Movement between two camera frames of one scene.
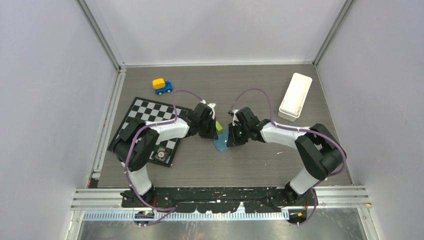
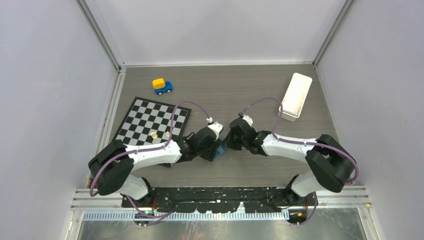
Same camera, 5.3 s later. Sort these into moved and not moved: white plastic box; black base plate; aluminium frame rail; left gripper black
Moved: left gripper black
Not moved: black base plate; white plastic box; aluminium frame rail
